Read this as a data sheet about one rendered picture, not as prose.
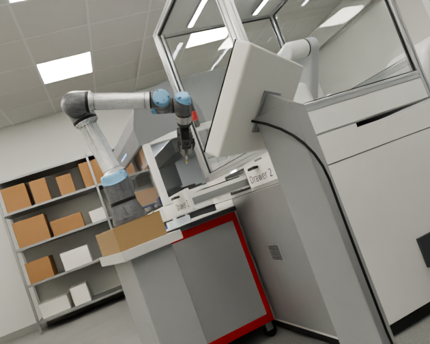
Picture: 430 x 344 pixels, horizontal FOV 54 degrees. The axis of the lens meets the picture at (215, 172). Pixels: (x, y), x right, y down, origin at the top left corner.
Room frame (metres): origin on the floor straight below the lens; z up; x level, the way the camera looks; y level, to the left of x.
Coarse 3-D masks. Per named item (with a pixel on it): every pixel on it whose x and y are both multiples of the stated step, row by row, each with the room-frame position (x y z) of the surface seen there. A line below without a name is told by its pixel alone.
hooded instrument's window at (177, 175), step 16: (160, 144) 3.03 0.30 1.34; (176, 144) 3.08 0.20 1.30; (144, 160) 3.04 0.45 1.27; (160, 160) 3.02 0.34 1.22; (176, 160) 3.06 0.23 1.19; (192, 160) 3.10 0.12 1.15; (144, 176) 3.20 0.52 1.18; (176, 176) 3.05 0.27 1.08; (192, 176) 3.09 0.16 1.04; (144, 192) 3.39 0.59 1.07; (176, 192) 3.03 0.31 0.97; (144, 208) 3.58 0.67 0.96
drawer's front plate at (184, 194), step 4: (180, 192) 2.14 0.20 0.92; (184, 192) 2.08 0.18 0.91; (188, 192) 2.05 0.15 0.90; (172, 196) 2.30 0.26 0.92; (176, 196) 2.23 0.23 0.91; (180, 196) 2.16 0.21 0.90; (184, 196) 2.10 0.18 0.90; (188, 196) 2.05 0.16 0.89; (176, 200) 2.25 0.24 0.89; (180, 200) 2.18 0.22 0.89; (184, 200) 2.12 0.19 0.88; (188, 200) 2.06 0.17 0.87; (176, 204) 2.28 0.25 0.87; (184, 204) 2.14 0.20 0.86; (188, 204) 2.08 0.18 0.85; (192, 204) 2.05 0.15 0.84; (176, 208) 2.30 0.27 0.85; (180, 208) 2.23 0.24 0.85; (184, 208) 2.16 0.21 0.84; (188, 208) 2.10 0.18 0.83; (192, 208) 2.05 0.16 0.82; (180, 212) 2.26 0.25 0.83; (184, 212) 2.19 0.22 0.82
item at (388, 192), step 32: (352, 160) 1.92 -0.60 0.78; (384, 160) 1.98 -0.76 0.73; (416, 160) 2.05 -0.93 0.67; (256, 192) 2.15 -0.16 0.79; (352, 192) 1.90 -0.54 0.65; (384, 192) 1.96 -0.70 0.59; (416, 192) 2.03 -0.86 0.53; (256, 224) 2.27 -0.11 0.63; (288, 224) 1.96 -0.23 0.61; (352, 224) 1.88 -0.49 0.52; (384, 224) 1.94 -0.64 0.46; (416, 224) 2.00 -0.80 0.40; (256, 256) 2.41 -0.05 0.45; (288, 256) 2.07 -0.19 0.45; (384, 256) 1.91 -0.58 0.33; (416, 256) 1.97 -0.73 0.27; (288, 288) 2.18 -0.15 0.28; (384, 288) 1.89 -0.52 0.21; (416, 288) 1.95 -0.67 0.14; (288, 320) 2.31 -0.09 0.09; (320, 320) 2.00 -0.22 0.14; (416, 320) 1.96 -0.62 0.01
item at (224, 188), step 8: (224, 184) 2.14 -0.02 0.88; (232, 184) 2.16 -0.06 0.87; (240, 184) 2.17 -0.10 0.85; (248, 184) 2.19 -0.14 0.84; (200, 192) 2.09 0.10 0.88; (208, 192) 2.11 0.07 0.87; (216, 192) 2.12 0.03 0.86; (224, 192) 2.14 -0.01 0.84; (192, 200) 2.07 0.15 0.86; (200, 200) 2.09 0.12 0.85; (208, 200) 2.10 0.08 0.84
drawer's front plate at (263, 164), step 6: (258, 162) 1.99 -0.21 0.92; (264, 162) 1.93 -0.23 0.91; (270, 162) 1.88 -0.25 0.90; (246, 168) 2.11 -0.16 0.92; (258, 168) 2.00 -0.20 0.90; (264, 168) 1.95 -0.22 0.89; (270, 168) 1.90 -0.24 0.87; (246, 174) 2.14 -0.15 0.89; (252, 174) 2.08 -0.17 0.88; (258, 174) 2.02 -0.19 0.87; (264, 174) 1.97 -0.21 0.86; (252, 180) 2.10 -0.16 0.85; (264, 180) 1.99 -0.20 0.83; (270, 180) 1.94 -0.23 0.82; (252, 186) 2.13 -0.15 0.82
